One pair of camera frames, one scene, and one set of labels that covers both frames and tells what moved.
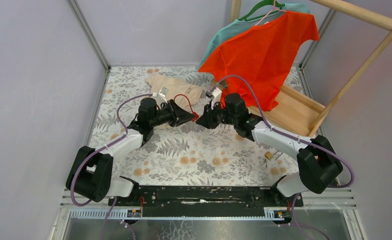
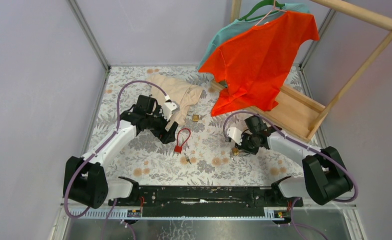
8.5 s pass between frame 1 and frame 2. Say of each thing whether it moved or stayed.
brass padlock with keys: moved
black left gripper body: moved
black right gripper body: moved
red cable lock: moved
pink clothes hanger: stayed
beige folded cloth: stayed
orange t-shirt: stayed
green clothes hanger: stayed
